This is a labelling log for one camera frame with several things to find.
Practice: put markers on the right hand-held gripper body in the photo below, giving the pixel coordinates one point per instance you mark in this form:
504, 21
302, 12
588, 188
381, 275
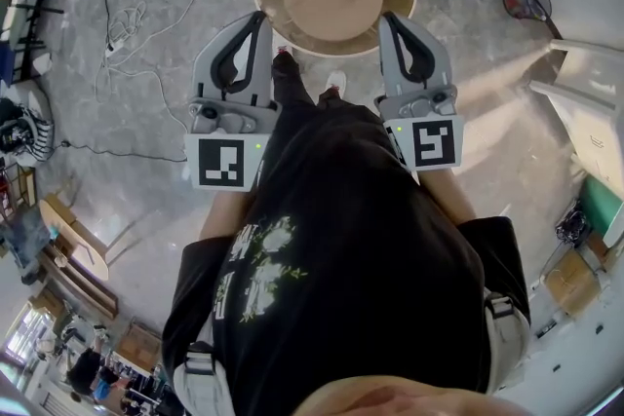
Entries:
434, 143

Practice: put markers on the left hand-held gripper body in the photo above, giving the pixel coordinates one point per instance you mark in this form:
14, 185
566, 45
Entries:
219, 161

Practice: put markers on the wooden chair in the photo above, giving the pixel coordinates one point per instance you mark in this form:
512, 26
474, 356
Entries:
73, 248

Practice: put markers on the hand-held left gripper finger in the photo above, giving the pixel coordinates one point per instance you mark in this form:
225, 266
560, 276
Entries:
263, 73
207, 68

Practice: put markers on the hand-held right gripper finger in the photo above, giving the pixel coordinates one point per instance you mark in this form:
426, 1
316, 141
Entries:
439, 58
392, 58

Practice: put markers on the cardboard box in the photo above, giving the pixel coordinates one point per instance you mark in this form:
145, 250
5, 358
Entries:
139, 346
571, 281

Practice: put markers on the black frame badminton racket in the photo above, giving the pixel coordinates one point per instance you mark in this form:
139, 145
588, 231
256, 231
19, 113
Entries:
540, 0

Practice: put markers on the person's right forearm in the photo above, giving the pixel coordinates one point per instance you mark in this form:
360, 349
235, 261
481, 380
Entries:
446, 195

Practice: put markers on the person's right white shoe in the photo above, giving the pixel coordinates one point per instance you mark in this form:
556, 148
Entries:
336, 80

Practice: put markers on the person's left forearm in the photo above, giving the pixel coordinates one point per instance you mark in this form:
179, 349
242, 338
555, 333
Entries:
224, 214

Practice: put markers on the white power strip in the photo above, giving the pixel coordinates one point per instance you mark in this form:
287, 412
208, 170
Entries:
112, 48

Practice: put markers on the person's face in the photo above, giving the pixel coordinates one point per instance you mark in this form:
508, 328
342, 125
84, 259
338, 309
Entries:
390, 399

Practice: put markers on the person's black printed t-shirt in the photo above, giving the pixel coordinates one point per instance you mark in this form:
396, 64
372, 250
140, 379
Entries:
365, 234

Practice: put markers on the red frame badminton racket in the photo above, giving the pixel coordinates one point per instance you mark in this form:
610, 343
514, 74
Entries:
517, 4

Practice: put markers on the black metal chair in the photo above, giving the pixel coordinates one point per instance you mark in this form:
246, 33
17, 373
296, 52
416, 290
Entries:
36, 14

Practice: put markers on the green panel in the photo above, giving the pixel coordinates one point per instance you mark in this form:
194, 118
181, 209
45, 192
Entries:
602, 207

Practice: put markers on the white cabinet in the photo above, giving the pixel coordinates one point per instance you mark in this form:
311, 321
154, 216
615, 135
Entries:
585, 112

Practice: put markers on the person's white shoe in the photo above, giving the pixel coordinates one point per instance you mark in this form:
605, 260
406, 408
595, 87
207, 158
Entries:
283, 49
336, 80

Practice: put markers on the person's black trousers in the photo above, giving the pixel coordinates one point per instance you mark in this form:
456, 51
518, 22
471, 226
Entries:
287, 83

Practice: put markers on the person's left white shoe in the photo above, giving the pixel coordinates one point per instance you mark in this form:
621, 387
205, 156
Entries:
283, 49

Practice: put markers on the black bag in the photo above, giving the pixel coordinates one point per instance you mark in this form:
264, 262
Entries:
10, 131

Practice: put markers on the striped cloth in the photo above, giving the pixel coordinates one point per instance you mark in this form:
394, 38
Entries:
41, 136

